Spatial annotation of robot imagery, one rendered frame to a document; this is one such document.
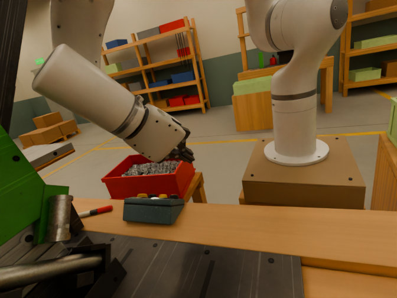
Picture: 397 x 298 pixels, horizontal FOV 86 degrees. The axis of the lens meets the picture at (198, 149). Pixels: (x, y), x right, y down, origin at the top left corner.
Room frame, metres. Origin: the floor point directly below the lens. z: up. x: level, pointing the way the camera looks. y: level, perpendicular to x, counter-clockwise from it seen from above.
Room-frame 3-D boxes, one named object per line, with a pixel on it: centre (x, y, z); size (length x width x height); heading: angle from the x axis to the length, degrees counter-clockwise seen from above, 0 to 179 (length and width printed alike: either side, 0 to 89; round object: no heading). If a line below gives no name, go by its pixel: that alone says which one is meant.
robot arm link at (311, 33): (0.57, -0.31, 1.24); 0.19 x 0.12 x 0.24; 26
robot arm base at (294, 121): (0.61, -0.30, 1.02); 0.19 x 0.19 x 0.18
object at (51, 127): (5.99, 3.90, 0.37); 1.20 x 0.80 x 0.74; 163
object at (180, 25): (6.27, 0.89, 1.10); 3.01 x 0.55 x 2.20; 65
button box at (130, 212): (0.50, 0.16, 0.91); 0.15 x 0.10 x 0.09; 66
